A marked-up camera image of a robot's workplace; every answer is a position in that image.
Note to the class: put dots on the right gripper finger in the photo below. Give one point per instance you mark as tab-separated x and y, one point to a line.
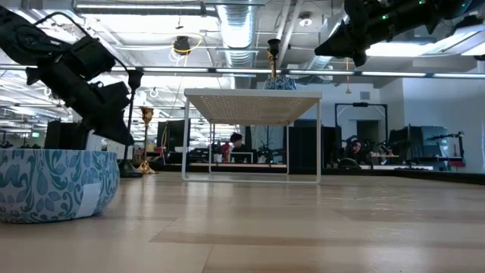
339	39

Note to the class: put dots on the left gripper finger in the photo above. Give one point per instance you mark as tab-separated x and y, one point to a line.
115	125

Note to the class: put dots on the gold candlestick holder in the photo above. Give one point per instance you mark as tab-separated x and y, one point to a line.
271	64
147	113

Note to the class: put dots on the black candlestick holder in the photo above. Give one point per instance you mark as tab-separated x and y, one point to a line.
274	44
129	170

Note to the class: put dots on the blue white patterned candle tin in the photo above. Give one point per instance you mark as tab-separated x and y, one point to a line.
49	186
280	83

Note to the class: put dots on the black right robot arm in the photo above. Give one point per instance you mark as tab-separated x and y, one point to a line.
449	11

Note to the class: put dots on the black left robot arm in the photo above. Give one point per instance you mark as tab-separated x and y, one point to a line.
26	39

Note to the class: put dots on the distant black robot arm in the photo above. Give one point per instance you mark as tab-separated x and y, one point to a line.
460	148

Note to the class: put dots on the white cabinet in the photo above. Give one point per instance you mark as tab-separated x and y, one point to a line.
113	153

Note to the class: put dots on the large ceiling light panel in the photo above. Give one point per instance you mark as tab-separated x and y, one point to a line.
401	49

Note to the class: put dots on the white smoke detector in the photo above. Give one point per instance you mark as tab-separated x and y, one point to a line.
305	21

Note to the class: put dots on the black slatted crate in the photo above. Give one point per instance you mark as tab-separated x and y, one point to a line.
60	136

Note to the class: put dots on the black background monitor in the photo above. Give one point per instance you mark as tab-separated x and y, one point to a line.
174	134

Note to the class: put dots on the green exit sign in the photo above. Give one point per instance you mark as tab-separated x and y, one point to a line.
35	134

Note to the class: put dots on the grey ceiling pipe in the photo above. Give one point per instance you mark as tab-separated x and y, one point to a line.
144	9

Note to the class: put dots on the person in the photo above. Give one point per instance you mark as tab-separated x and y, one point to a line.
356	147
235	140

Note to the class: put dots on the black partition panel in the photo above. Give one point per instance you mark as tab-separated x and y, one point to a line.
307	144

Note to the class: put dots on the white perforated metal shelf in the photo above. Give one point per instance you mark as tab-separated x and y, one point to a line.
250	108

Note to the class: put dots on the black screen panels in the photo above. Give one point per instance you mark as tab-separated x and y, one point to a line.
417	142

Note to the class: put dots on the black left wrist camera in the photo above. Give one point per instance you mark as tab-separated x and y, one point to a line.
92	57

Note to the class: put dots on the black gantry frame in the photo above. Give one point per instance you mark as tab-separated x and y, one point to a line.
360	104

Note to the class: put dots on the long linear light rail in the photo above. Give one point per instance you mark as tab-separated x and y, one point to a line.
182	69

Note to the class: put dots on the silver ventilation duct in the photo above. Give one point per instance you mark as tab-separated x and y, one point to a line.
238	30

